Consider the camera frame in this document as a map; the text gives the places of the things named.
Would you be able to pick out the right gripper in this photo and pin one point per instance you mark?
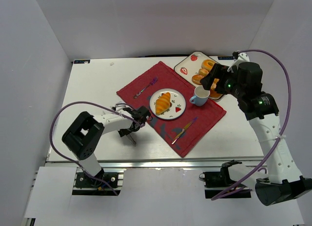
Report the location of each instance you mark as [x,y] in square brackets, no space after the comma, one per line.
[217,73]

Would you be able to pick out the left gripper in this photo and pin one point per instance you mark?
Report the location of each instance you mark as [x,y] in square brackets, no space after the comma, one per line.
[142,112]

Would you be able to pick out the metal serving tongs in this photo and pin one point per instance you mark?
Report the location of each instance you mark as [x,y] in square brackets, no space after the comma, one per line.
[131,139]

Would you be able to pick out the croissant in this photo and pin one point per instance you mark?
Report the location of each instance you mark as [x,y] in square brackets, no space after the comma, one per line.
[163,103]

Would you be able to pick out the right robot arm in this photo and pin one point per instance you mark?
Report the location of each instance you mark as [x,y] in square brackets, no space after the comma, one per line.
[276,178]

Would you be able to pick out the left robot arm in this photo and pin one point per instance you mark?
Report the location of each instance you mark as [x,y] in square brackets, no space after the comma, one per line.
[84,133]

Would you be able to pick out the large sesame flower bread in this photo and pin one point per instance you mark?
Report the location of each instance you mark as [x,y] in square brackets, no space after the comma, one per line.
[213,93]

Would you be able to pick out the small round bun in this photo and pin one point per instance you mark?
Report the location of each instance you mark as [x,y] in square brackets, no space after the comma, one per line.
[203,72]

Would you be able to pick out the sugared cream bun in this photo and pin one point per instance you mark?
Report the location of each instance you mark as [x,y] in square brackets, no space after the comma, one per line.
[197,78]

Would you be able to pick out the light blue mug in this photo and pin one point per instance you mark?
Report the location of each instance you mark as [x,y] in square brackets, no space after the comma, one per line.
[200,96]

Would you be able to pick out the strawberry pattern tray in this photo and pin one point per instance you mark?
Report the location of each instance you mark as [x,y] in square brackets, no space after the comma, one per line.
[191,65]

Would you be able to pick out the right table logo sticker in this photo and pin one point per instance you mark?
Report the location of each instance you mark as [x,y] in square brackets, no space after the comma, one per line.
[225,58]

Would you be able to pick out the table logo sticker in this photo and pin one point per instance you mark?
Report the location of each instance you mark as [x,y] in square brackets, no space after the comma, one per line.
[81,61]
[225,58]

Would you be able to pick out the watermelon pattern plate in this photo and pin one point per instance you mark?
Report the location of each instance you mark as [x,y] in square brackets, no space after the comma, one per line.
[177,104]

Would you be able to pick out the iridescent fork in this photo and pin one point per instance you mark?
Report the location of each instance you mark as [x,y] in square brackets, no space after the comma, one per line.
[152,82]

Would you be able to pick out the red cloth placemat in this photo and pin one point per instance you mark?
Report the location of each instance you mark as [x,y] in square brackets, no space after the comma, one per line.
[208,115]

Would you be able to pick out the iridescent table knife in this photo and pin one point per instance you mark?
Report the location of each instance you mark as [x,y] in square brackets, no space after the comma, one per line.
[184,129]

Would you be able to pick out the left table logo sticker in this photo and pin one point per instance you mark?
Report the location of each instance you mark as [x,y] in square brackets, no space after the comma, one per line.
[81,61]

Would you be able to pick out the glazed ring donut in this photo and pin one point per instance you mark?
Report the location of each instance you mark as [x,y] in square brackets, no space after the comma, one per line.
[208,64]

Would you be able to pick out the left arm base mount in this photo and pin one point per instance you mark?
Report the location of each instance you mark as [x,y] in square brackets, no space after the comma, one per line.
[104,184]

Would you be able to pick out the aluminium table rail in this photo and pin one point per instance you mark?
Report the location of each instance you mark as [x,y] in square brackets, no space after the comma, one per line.
[165,163]

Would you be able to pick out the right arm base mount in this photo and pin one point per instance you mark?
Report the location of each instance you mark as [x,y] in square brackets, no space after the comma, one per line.
[216,181]

